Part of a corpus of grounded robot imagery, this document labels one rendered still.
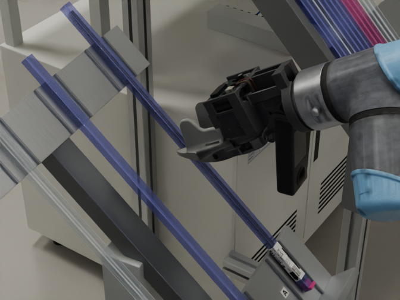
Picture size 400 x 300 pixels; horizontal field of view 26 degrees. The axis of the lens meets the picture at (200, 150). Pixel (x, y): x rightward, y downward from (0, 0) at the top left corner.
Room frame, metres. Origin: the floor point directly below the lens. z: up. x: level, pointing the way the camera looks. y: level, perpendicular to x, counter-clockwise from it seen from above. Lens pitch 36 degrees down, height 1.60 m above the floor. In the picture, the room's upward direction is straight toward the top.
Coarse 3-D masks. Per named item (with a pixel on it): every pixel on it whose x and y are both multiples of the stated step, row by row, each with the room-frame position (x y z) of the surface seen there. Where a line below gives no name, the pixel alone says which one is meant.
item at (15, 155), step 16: (0, 128) 0.81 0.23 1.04; (0, 144) 0.79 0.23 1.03; (16, 160) 0.78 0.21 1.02; (32, 176) 0.78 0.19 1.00; (48, 192) 0.77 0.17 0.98; (64, 208) 0.76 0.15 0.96; (80, 224) 0.75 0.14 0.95; (96, 240) 0.75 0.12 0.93; (96, 256) 0.74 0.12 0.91; (112, 256) 0.74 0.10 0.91; (112, 272) 0.73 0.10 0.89; (128, 272) 0.73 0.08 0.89; (128, 288) 0.72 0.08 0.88; (144, 288) 0.73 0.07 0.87
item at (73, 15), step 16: (80, 16) 1.02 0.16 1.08; (80, 32) 1.01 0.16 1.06; (96, 48) 1.00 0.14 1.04; (112, 64) 0.99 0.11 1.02; (128, 80) 0.97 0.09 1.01; (144, 96) 0.97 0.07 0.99; (160, 112) 0.96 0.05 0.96; (176, 128) 0.95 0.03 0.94; (192, 160) 0.93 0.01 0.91; (208, 176) 0.92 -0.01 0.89; (224, 192) 0.91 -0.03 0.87; (240, 208) 0.90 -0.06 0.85; (256, 224) 0.89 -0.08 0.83; (272, 240) 0.88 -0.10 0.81; (304, 288) 0.85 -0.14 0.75
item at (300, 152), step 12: (276, 120) 0.86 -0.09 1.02; (288, 120) 0.86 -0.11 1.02; (276, 132) 0.86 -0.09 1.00; (288, 132) 0.86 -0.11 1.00; (300, 132) 0.87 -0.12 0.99; (276, 144) 0.86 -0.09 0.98; (288, 144) 0.86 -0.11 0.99; (300, 144) 0.87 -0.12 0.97; (276, 156) 0.86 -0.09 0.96; (288, 156) 0.86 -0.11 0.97; (300, 156) 0.87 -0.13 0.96; (276, 168) 0.86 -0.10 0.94; (288, 168) 0.86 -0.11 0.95; (300, 168) 0.87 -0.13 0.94; (288, 180) 0.85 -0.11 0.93; (300, 180) 0.86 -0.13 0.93; (288, 192) 0.85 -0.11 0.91
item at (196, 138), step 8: (184, 120) 0.92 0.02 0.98; (184, 128) 0.92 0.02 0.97; (192, 128) 0.91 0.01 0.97; (200, 128) 0.91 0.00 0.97; (208, 128) 0.90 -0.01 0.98; (184, 136) 0.92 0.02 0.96; (192, 136) 0.91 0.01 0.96; (200, 136) 0.91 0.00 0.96; (208, 136) 0.90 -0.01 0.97; (216, 136) 0.90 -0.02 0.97; (192, 144) 0.91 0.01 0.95; (200, 144) 0.91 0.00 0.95; (208, 144) 0.90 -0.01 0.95; (216, 144) 0.89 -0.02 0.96; (184, 152) 0.92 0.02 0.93; (192, 152) 0.90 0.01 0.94; (200, 160) 0.89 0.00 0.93
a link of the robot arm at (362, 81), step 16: (368, 48) 0.85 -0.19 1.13; (384, 48) 0.82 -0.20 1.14; (336, 64) 0.84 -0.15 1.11; (352, 64) 0.83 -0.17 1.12; (368, 64) 0.81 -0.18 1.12; (384, 64) 0.80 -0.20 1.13; (336, 80) 0.82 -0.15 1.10; (352, 80) 0.81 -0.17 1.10; (368, 80) 0.80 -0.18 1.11; (384, 80) 0.79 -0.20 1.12; (336, 96) 0.81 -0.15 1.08; (352, 96) 0.80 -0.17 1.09; (368, 96) 0.79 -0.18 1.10; (384, 96) 0.78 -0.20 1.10; (336, 112) 0.81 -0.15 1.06; (352, 112) 0.79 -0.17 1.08
